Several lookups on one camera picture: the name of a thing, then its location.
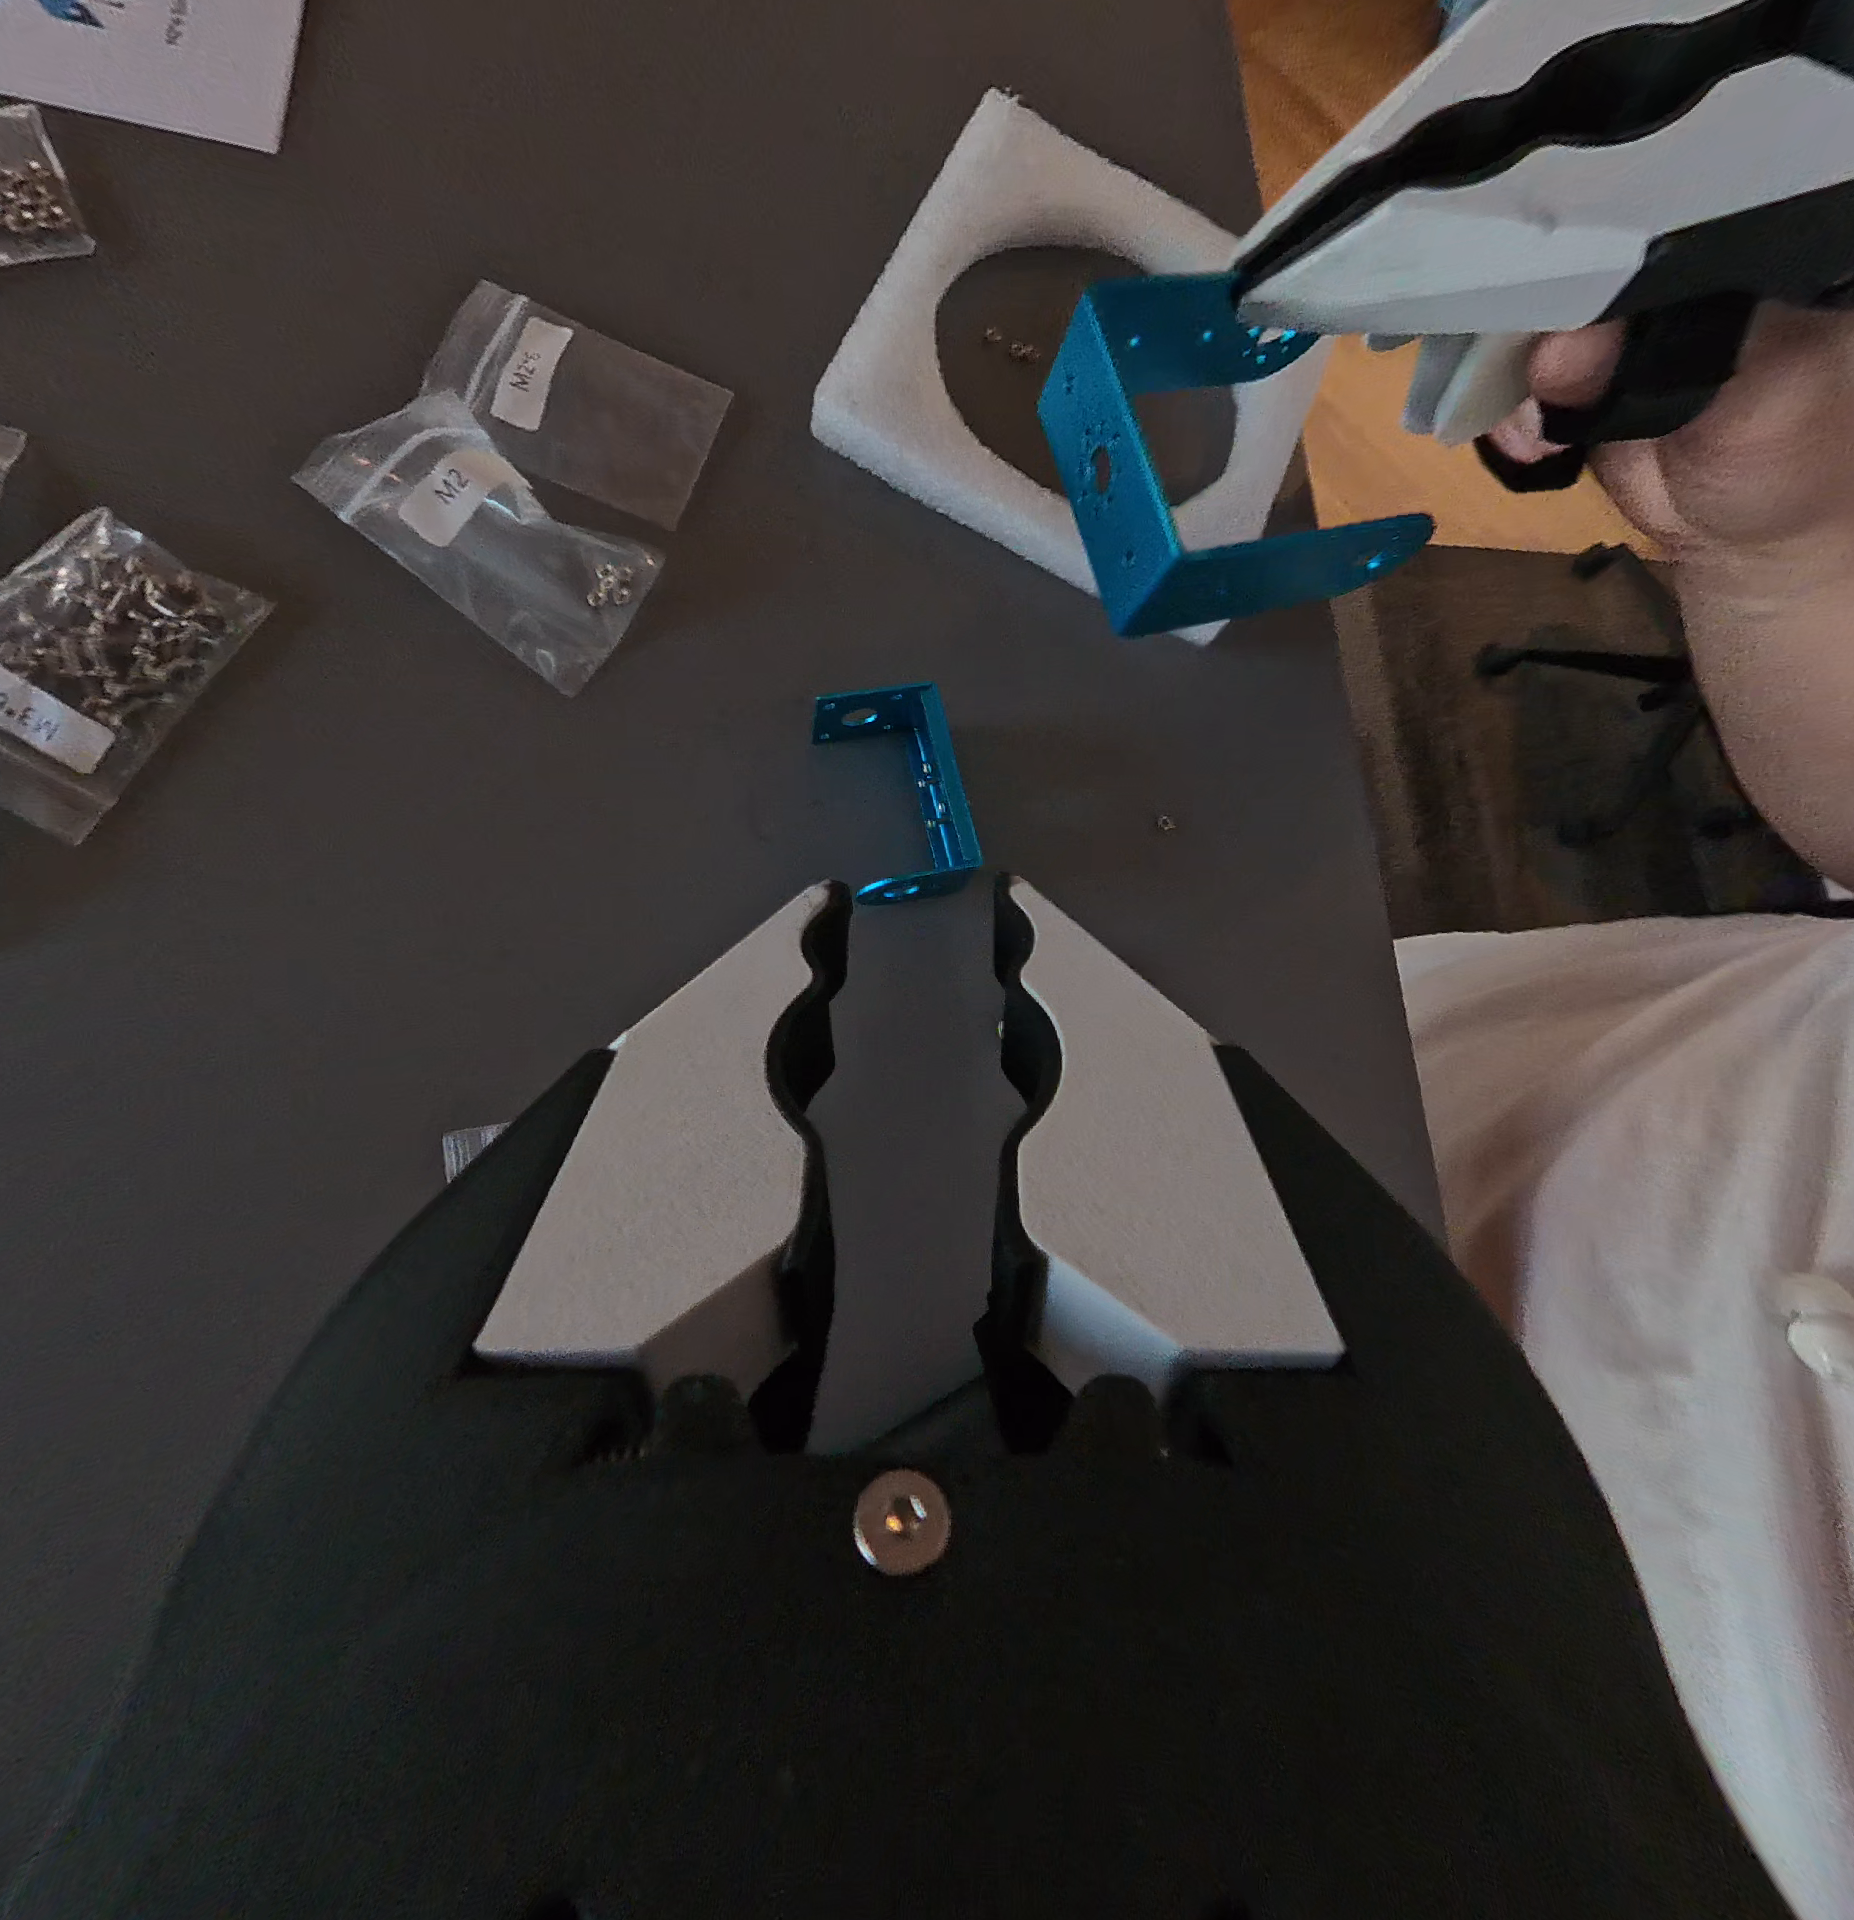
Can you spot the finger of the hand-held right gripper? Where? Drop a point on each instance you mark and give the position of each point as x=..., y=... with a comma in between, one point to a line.
x=1467, y=77
x=1467, y=271

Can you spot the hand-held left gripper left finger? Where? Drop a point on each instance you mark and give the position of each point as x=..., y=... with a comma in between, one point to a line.
x=671, y=1201

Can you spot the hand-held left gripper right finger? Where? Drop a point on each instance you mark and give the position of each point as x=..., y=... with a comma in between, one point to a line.
x=1152, y=1201

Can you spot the large blue U bracket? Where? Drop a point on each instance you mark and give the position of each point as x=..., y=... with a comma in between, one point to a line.
x=1121, y=495

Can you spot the small blue metal bracket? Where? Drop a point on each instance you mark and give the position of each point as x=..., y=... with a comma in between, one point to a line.
x=944, y=810

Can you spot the person's right forearm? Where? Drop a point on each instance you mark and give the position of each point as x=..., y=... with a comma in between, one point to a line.
x=1813, y=720

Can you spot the dark desk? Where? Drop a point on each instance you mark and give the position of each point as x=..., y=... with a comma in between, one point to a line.
x=343, y=929

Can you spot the person's right hand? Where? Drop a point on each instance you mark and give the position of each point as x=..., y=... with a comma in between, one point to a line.
x=1798, y=435

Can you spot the black chair base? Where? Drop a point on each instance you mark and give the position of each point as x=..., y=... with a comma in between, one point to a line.
x=1578, y=656

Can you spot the zip bag with few nuts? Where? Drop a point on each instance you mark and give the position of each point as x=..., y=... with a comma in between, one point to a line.
x=508, y=601

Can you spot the nearly empty labelled zip bag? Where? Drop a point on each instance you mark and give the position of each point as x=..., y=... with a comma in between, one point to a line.
x=628, y=435

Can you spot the clear zip bag of nuts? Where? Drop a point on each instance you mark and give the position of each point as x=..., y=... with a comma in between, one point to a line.
x=21, y=195

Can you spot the instruction manual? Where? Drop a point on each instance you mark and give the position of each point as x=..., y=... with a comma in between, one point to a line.
x=117, y=60

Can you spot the white foam frame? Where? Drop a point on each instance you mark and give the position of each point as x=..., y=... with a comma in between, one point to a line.
x=882, y=392

